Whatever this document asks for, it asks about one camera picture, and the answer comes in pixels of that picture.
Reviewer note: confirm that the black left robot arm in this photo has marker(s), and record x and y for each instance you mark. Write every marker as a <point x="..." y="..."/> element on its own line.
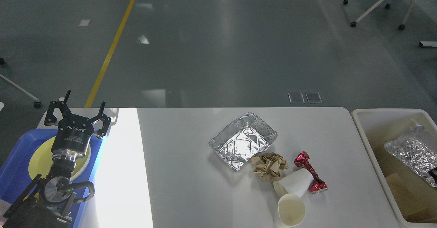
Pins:
<point x="46" y="200"/>

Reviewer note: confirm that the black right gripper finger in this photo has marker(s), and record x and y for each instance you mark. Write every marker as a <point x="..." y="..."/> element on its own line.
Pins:
<point x="433" y="173"/>

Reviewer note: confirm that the lying white paper cup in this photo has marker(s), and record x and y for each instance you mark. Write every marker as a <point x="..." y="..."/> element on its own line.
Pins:
<point x="295" y="183"/>

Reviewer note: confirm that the white bar on floor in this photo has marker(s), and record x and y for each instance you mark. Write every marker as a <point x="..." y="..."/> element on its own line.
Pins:
<point x="428" y="44"/>

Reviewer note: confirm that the right floor socket cover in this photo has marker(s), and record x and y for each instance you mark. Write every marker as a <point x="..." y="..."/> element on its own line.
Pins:
<point x="314" y="97"/>

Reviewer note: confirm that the square aluminium foil tray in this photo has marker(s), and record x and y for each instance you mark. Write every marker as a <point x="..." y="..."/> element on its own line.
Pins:
<point x="241" y="139"/>

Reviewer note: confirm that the blue plastic tray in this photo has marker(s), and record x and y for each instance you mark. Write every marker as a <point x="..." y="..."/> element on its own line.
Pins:
<point x="14" y="173"/>

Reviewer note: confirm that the red crumpled wrapper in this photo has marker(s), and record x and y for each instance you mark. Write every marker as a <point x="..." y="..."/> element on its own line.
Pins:
<point x="317" y="185"/>

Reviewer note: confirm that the white plastic waste bin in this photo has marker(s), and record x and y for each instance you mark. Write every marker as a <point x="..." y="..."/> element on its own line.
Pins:
<point x="378" y="126"/>

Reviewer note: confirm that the crumpled brown paper ball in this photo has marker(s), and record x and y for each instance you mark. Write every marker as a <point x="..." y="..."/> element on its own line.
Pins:
<point x="269" y="166"/>

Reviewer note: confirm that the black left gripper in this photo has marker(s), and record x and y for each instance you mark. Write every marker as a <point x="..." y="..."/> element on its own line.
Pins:
<point x="72" y="137"/>

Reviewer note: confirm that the floor socket cover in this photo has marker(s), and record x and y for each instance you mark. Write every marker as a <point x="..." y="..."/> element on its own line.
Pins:
<point x="296" y="98"/>
<point x="314" y="97"/>

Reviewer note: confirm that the white office chair left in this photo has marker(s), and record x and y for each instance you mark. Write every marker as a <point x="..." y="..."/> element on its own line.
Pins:
<point x="36" y="102"/>

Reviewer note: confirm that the yellow translucent plate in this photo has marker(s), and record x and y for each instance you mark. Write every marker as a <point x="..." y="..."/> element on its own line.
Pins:
<point x="41" y="161"/>

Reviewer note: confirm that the left floor socket cover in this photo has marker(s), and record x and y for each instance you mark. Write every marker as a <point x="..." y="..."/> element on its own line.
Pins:
<point x="296" y="98"/>

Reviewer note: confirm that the upright white paper cup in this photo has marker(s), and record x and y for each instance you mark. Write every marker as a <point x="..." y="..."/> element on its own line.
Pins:
<point x="290" y="211"/>

